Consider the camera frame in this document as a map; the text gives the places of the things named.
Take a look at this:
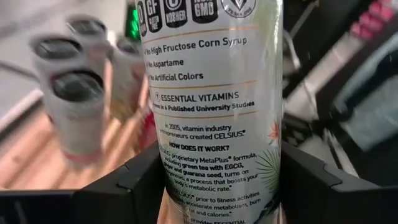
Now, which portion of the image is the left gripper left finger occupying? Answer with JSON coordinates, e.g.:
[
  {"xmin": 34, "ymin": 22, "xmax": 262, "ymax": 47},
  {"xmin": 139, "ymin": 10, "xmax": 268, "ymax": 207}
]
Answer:
[{"xmin": 0, "ymin": 141, "xmax": 166, "ymax": 224}]

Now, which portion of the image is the wooden slatted shelf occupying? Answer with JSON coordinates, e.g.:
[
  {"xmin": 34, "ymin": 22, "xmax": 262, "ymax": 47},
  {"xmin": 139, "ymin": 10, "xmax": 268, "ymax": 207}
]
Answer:
[{"xmin": 0, "ymin": 102, "xmax": 158, "ymax": 191}]

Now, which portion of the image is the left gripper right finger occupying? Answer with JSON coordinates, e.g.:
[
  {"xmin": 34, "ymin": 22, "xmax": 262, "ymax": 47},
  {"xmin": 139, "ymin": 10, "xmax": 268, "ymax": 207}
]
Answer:
[{"xmin": 280, "ymin": 141, "xmax": 398, "ymax": 224}]

